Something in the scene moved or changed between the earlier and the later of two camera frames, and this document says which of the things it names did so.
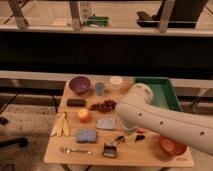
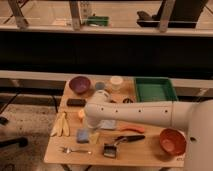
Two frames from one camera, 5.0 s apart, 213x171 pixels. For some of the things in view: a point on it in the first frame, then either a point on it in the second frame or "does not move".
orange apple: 83,115 does not move
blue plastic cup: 100,88 does not move
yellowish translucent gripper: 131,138 → 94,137
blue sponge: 84,135 does not move
